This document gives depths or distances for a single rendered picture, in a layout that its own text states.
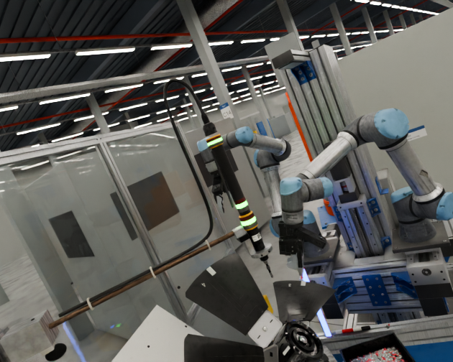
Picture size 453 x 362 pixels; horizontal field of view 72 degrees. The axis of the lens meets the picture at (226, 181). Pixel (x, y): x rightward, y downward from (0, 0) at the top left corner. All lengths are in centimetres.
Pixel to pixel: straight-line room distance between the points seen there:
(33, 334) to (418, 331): 129
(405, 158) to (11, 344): 136
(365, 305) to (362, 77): 160
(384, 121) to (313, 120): 52
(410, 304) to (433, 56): 168
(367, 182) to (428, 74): 117
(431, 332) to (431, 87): 173
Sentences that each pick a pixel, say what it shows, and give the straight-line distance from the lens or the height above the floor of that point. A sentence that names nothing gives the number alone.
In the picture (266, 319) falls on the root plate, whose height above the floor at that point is 127.
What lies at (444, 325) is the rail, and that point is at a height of 85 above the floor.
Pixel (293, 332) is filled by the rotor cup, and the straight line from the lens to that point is 95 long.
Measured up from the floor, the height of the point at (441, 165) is 99.
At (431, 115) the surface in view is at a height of 136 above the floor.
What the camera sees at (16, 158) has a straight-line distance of 131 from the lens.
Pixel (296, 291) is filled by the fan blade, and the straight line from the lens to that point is 121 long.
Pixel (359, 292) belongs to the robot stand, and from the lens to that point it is 182.
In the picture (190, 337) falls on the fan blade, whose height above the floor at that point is 143.
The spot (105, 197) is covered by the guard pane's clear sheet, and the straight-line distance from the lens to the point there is 152.
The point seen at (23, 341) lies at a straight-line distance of 95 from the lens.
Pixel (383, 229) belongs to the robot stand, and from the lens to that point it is 187.
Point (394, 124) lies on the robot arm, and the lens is 131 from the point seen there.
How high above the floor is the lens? 181
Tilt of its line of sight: 8 degrees down
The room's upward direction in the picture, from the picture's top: 23 degrees counter-clockwise
